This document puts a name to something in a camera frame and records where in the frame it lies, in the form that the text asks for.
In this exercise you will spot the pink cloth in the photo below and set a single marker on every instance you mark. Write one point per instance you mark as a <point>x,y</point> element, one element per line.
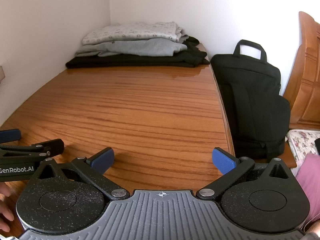
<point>310,187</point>

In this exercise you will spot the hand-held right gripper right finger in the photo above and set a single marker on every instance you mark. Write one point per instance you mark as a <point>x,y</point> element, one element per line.
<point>223,161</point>

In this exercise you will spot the black folded garment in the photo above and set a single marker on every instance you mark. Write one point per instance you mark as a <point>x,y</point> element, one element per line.
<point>140,60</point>

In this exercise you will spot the person's left hand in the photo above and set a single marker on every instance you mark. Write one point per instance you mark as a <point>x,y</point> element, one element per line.
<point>5,210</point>

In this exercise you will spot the beige window sill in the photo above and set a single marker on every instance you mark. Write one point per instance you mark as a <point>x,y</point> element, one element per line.
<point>2,73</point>

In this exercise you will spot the wooden headboard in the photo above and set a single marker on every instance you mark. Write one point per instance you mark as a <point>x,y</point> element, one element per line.
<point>305,72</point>

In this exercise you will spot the grey printed t-shirt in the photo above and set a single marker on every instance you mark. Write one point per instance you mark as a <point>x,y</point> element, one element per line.
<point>132,47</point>

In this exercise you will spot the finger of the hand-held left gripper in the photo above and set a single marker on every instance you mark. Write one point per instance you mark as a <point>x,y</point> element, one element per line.
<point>37,148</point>
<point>8,135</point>

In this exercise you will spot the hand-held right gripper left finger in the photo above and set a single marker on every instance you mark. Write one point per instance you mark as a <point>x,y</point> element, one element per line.
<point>102,160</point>

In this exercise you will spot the black laptop bag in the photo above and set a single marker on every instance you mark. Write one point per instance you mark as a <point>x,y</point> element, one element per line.
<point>250,100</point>

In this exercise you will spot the grey patterned hooded robe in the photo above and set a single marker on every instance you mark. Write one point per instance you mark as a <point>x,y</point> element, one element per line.
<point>132,32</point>

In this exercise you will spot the floral cloth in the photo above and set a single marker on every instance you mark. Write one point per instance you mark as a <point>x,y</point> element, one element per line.
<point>303,141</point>

